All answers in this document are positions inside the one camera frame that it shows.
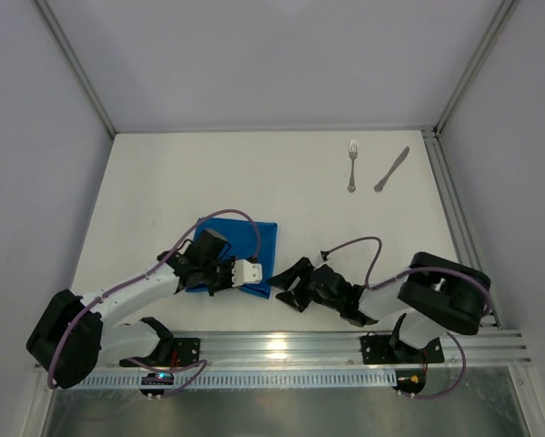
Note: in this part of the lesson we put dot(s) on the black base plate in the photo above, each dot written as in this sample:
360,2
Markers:
175,352
375,348

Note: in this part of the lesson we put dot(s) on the blue cloth napkin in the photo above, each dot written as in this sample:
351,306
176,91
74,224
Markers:
242,241

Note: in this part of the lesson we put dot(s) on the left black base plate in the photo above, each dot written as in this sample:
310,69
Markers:
175,352

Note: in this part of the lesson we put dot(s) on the silver fork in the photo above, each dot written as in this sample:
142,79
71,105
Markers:
352,154

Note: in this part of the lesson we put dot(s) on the left controller board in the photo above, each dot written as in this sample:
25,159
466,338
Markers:
154,385

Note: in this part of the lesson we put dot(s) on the controller board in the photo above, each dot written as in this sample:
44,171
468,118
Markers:
154,385
409,383

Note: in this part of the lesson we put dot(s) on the right controller board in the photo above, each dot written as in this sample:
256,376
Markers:
409,383

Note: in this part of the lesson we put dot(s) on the aluminium frame post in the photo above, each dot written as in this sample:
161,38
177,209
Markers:
65,47
483,49

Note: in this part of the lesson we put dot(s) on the silver table knife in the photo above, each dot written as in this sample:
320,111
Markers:
395,165

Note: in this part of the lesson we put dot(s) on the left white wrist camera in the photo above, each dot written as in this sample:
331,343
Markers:
246,272

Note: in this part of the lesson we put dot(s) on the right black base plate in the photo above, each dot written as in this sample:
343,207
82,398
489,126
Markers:
375,348

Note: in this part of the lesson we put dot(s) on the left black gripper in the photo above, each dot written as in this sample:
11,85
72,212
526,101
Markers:
224,274

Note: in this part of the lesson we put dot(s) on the aluminium rail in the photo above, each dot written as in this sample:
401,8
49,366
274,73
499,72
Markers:
275,351
460,232

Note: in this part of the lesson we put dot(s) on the aluminium front rail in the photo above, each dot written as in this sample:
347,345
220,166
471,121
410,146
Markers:
275,351

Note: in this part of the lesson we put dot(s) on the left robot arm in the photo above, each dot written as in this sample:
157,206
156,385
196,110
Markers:
78,333

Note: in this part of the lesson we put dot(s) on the right aluminium frame post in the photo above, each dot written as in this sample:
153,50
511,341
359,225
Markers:
483,49

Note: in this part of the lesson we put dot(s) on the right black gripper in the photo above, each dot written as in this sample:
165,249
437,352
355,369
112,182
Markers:
310,282

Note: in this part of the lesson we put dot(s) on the slotted cable duct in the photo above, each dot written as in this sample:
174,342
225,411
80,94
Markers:
256,380

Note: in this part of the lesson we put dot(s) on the right side aluminium rail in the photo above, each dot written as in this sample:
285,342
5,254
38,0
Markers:
460,232

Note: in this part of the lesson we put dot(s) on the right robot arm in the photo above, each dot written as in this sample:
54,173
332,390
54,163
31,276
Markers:
431,297

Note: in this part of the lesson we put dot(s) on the left aluminium frame post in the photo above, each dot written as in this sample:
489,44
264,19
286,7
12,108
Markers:
65,47

